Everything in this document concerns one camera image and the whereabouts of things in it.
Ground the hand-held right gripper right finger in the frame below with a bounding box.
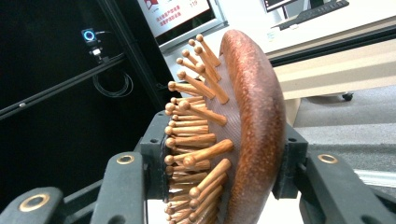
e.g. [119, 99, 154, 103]
[272, 122, 396, 224]

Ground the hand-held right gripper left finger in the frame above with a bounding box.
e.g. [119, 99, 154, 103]
[90, 110, 171, 224]

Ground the brown wooden hairbrush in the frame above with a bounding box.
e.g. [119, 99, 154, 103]
[163, 29, 288, 224]

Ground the black curtain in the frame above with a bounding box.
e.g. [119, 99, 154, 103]
[0, 0, 163, 216]

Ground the light wooden desk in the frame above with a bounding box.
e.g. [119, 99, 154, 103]
[266, 15, 396, 128]

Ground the black keyboard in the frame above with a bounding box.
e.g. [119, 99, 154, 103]
[278, 0, 350, 31]

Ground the white poster sign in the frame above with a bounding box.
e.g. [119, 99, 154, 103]
[136, 0, 229, 53]

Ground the coiled black cable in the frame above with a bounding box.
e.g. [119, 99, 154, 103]
[92, 71, 134, 99]

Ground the black metal frame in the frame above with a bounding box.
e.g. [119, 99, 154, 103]
[0, 0, 172, 121]

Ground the camera with blue ring light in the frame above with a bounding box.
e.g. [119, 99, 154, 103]
[80, 27, 109, 64]

